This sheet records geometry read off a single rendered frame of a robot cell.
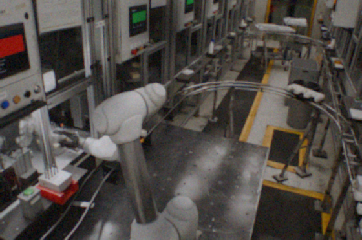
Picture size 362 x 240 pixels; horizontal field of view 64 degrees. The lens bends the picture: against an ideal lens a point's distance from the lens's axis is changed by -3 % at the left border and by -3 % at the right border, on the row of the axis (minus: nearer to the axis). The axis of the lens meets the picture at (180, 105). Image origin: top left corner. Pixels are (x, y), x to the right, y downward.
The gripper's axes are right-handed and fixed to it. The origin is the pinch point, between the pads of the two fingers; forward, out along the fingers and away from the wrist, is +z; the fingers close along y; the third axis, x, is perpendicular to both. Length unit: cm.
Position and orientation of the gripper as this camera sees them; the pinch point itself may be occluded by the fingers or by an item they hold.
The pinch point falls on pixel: (59, 136)
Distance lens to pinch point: 193.2
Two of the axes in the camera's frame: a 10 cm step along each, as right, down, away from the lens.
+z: -9.3, -2.1, 2.9
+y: 0.7, -9.0, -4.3
